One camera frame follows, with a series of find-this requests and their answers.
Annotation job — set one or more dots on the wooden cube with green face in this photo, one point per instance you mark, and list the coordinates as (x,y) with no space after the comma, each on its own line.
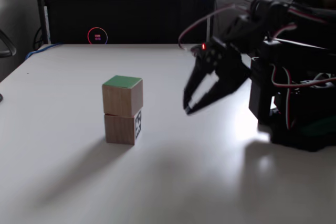
(122,95)

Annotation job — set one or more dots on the black computer case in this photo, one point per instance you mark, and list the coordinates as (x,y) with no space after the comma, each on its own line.
(147,16)

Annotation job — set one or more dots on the black chair armrest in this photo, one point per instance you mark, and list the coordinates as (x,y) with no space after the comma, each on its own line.
(8,43)

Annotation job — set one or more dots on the wooden cube with marker stickers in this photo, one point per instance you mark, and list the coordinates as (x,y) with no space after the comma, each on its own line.
(119,129)

